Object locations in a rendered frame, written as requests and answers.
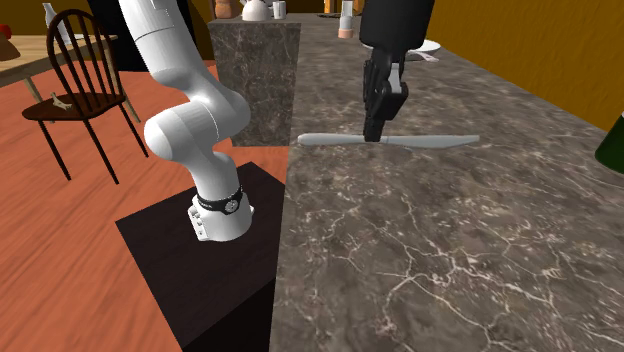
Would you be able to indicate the marble cabinet block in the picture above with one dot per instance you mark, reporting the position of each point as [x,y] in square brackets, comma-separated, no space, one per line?
[256,83]

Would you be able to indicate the white teapot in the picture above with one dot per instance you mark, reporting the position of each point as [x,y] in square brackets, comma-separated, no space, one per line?
[256,10]

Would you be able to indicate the grey table knife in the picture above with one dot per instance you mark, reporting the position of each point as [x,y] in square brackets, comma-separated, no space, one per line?
[429,141]

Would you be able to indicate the dark wooden spindle chair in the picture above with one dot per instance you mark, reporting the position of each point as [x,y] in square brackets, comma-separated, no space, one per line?
[85,105]

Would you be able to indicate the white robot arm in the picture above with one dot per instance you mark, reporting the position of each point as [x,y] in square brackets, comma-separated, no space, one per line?
[195,122]

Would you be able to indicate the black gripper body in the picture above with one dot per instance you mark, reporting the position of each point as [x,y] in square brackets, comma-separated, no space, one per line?
[395,24]

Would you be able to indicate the white cup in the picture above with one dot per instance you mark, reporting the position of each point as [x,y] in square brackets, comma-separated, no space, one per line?
[279,10]

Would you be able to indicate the white plate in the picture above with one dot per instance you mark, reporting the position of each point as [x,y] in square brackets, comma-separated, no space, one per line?
[431,46]

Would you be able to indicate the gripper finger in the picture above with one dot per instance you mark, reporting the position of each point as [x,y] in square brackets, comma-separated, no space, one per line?
[374,107]
[398,100]

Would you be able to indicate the white bottle with pink base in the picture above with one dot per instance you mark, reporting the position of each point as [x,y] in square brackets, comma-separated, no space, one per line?
[346,22]

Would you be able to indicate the dark robot stand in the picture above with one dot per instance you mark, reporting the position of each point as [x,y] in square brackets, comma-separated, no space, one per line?
[204,282]

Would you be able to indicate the dark green bottle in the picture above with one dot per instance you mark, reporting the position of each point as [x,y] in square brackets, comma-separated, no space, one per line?
[613,148]

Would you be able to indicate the white tall bottle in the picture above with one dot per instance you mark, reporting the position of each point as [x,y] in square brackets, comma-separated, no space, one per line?
[50,14]

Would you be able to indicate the brown vase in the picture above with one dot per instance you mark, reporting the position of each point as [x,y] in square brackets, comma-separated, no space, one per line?
[225,8]

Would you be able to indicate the light wooden table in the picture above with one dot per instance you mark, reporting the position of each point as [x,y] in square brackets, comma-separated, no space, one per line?
[29,53]

